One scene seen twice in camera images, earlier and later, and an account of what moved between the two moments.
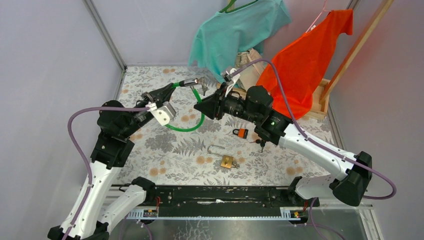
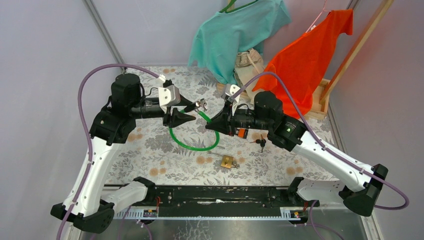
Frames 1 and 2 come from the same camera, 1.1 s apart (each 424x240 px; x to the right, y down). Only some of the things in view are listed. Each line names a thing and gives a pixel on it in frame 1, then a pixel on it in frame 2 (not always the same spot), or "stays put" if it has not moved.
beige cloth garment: (250, 75) stays put
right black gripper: (209, 105) -> (224, 122)
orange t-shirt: (305, 62) stays put
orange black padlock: (242, 132) stays put
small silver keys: (234, 163) stays put
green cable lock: (188, 130) -> (192, 107)
